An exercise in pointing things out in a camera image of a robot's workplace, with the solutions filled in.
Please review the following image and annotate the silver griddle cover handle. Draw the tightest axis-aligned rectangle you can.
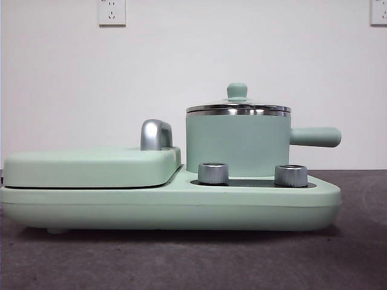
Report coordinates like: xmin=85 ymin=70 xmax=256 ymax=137
xmin=140 ymin=119 xmax=174 ymax=151

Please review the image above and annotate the mint green pot with handle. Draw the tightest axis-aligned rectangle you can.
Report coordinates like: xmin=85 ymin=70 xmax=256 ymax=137
xmin=184 ymin=109 xmax=342 ymax=178

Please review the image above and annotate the black control panel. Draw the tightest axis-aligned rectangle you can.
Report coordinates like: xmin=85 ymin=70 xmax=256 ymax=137
xmin=190 ymin=177 xmax=317 ymax=187

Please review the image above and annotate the white wall socket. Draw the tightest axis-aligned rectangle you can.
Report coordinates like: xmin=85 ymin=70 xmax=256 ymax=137
xmin=98 ymin=0 xmax=127 ymax=28
xmin=370 ymin=0 xmax=387 ymax=27

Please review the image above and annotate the mint green cooker base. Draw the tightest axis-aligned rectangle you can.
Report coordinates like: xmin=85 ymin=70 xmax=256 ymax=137
xmin=0 ymin=169 xmax=343 ymax=235

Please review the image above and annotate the mint green griddle cover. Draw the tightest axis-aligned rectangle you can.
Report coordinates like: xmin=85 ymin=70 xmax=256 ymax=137
xmin=2 ymin=146 xmax=184 ymax=188

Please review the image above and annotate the glass lid with green knob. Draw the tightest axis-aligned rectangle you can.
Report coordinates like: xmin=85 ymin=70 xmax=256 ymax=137
xmin=185 ymin=82 xmax=291 ymax=112

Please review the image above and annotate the silver control knob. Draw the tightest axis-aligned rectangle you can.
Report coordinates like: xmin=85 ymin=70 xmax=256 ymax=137
xmin=275 ymin=164 xmax=309 ymax=186
xmin=198 ymin=162 xmax=230 ymax=184

